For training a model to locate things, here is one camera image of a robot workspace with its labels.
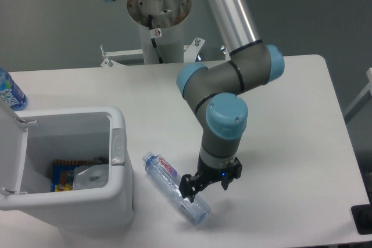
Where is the white metal base frame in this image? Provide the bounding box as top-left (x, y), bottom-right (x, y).
top-left (100, 37), bottom-right (230, 67)

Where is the blue labelled bottle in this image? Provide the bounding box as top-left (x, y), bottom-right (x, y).
top-left (1, 69), bottom-right (28, 111)

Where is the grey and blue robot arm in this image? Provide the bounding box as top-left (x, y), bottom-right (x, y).
top-left (106, 0), bottom-right (285, 200)

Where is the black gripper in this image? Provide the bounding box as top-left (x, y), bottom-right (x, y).
top-left (179, 154), bottom-right (242, 203)

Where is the blue yellow snack wrapper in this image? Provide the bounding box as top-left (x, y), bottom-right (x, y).
top-left (51, 159), bottom-right (95, 192)

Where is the clear plastic water bottle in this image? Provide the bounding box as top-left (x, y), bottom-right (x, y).
top-left (142, 152), bottom-right (211, 225)

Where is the black cable on pedestal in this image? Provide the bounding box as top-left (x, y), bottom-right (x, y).
top-left (147, 14), bottom-right (164, 64)

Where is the white plastic trash can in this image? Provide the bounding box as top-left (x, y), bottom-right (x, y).
top-left (1, 103), bottom-right (134, 230)

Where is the white frame at right edge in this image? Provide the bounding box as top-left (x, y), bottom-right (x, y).
top-left (344, 68), bottom-right (371, 123)

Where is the white paper bag trash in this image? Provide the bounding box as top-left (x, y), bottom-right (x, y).
top-left (73, 164), bottom-right (109, 191)

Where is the black table clamp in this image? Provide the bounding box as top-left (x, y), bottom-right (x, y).
top-left (351, 204), bottom-right (371, 235)

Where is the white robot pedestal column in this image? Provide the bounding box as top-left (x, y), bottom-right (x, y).
top-left (127, 0), bottom-right (192, 53)

